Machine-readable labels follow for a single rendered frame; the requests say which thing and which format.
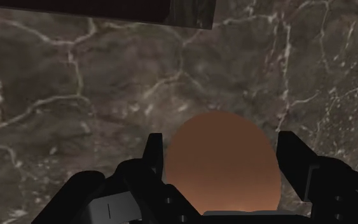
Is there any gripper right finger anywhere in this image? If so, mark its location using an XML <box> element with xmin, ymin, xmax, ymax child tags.
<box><xmin>275</xmin><ymin>130</ymin><xmax>358</xmax><ymax>224</ymax></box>

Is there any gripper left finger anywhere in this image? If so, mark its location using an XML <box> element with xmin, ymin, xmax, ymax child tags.
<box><xmin>31</xmin><ymin>132</ymin><xmax>202</xmax><ymax>224</ymax></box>

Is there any brown egg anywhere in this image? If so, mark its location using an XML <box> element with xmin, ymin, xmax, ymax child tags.
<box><xmin>165</xmin><ymin>110</ymin><xmax>282</xmax><ymax>216</ymax></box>

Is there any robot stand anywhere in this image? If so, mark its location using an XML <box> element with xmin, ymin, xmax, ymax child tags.
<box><xmin>0</xmin><ymin>0</ymin><xmax>217</xmax><ymax>31</ymax></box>

